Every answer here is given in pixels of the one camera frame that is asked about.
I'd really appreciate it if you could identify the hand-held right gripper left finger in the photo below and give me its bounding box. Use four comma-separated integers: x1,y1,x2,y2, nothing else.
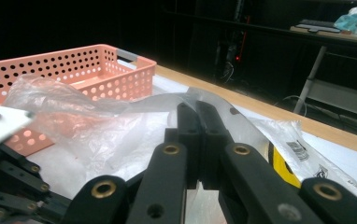
164,102,204,189

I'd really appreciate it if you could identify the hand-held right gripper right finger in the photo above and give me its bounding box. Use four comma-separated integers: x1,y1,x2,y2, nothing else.
194,99,235,190

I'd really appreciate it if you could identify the clear printed plastic bag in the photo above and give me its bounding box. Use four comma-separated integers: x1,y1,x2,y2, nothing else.
2,74,357,224

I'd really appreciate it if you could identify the pink perforated plastic basket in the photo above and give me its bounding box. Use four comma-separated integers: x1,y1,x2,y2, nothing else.
0,43,158,157

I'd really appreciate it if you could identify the white board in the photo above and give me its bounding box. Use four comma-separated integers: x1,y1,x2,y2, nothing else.
117,59,357,195

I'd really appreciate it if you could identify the dark keyboard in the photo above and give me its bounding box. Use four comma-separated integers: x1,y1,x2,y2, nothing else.
294,19,343,34

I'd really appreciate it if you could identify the blue and white packet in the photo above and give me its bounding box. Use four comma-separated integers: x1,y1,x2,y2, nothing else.
333,6,357,35

